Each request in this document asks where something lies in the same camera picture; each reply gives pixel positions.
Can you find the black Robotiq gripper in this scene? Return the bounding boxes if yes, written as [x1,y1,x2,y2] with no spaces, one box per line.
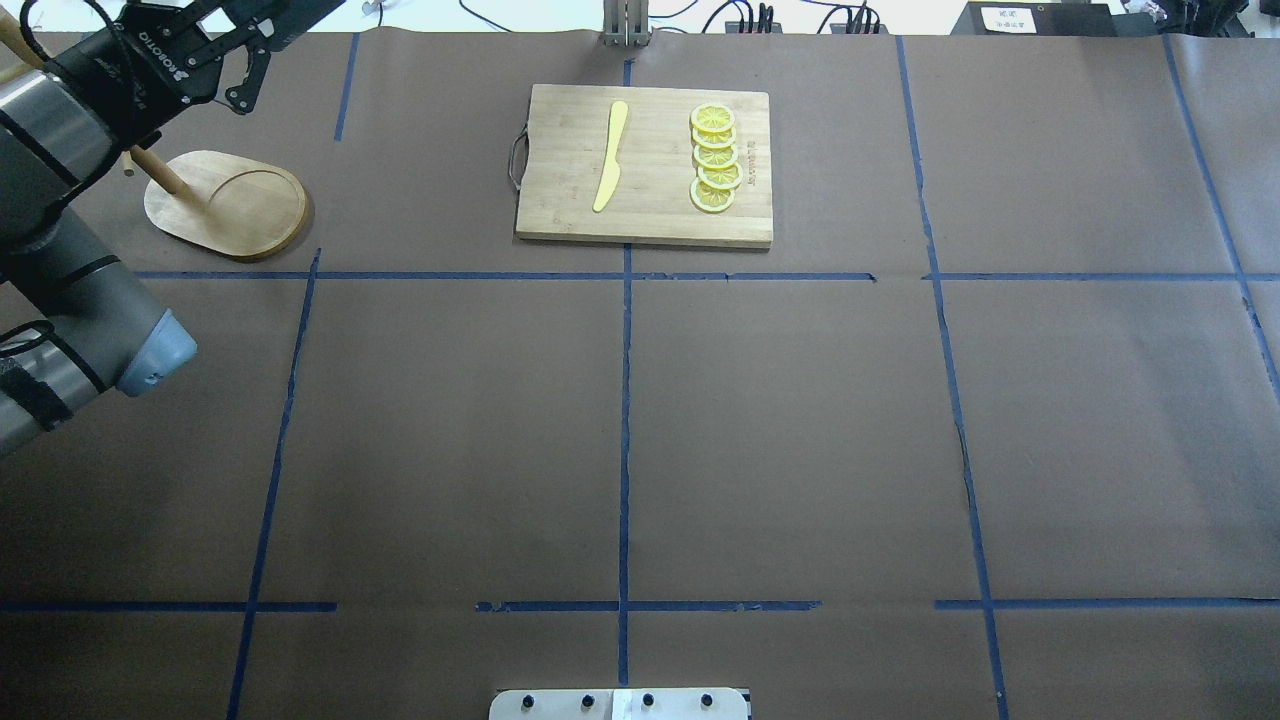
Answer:
[45,1,273,136]

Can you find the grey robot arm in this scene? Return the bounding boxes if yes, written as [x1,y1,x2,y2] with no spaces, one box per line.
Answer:
[1,1,333,454]

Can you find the wooden mug rack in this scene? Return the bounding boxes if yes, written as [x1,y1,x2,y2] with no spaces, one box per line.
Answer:
[3,1,337,261]

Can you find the bamboo cutting board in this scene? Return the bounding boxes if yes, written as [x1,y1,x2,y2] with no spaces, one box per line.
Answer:
[515,85,774,250]

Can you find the yellow plastic knife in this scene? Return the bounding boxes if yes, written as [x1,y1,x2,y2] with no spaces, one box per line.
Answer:
[591,100,630,214]

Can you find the blue tape vertical left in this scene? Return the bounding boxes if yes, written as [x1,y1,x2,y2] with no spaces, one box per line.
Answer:
[227,35,361,720]

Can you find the blue tape vertical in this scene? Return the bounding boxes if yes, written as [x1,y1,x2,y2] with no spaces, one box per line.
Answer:
[227,35,361,720]
[893,36,1010,719]

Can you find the lemon slice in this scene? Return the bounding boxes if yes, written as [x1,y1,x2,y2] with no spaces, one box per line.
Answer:
[692,143,739,170]
[689,102,736,135]
[696,161,742,191]
[689,178,736,214]
[690,126,737,150]

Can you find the lemon slice front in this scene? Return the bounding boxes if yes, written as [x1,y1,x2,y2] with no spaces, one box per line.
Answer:
[689,178,736,214]

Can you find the black power strip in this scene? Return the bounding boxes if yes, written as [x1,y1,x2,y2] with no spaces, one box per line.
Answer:
[701,1,890,35]

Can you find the silver mounting plate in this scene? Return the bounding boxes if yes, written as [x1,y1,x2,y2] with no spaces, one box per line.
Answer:
[488,685,753,719]

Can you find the black box with label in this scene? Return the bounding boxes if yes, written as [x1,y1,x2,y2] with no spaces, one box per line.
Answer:
[950,1,1117,37]

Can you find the blue tape vertical right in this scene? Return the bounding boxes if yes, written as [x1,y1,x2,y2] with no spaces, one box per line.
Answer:
[893,36,1010,719]

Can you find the blue tape far right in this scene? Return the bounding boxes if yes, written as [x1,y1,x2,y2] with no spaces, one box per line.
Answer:
[1160,35,1279,404]

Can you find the blue tape lower horizontal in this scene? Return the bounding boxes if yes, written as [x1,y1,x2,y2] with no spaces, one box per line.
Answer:
[1,597,1279,614]

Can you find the metal camera post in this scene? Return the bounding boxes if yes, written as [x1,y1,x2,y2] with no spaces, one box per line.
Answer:
[602,0,652,47]

